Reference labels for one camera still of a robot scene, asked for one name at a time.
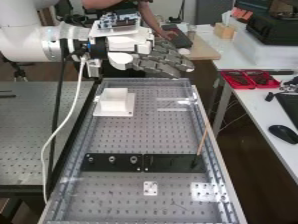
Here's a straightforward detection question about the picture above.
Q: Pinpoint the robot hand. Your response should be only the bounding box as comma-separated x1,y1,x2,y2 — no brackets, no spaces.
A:
86,12,197,79

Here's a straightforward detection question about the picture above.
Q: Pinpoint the white computer mouse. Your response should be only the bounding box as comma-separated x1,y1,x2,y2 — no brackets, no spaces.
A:
177,47,193,56

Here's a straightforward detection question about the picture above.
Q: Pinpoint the black keyboard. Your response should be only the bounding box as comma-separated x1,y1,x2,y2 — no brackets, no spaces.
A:
274,92,298,132
161,23,194,50

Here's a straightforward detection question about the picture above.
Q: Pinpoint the wooden desk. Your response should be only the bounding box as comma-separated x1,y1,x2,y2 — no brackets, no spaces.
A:
176,24,224,62

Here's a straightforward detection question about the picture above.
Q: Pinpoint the person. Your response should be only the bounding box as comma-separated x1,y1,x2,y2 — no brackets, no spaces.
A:
81,0,180,42

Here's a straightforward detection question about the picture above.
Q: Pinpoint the small white box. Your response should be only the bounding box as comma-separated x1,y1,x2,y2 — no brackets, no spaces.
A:
92,86,137,118

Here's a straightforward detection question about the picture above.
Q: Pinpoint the small wooden box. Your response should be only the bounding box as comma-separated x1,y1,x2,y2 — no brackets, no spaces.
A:
213,22,237,41

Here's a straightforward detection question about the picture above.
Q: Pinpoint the red tray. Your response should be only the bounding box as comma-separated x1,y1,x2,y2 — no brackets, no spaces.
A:
220,69,258,90
246,69,282,89

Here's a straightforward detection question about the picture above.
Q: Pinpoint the white desk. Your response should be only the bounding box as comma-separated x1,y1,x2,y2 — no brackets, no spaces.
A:
230,73,298,185
194,23,298,72

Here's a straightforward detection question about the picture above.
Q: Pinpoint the thin stick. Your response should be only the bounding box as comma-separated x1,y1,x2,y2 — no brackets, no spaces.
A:
190,114,214,168

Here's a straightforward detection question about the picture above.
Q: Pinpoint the black case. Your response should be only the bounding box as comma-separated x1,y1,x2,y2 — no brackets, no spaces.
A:
245,9,298,47

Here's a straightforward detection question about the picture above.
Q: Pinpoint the black plate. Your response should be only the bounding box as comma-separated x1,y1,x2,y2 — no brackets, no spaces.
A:
80,152,209,174

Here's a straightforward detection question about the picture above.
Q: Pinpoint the black computer mouse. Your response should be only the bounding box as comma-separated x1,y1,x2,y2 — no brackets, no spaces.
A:
267,124,298,145

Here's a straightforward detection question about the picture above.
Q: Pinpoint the clear box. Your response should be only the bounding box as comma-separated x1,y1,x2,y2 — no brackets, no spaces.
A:
39,77,250,224

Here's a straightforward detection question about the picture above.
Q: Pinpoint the black cable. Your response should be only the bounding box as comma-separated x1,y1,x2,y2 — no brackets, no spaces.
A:
47,49,88,189

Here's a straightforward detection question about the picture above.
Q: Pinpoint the white cable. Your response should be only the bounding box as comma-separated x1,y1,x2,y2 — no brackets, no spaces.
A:
40,54,90,205

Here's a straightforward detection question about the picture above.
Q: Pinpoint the small white screwed mount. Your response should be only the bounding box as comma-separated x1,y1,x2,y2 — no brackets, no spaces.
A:
142,180,160,198

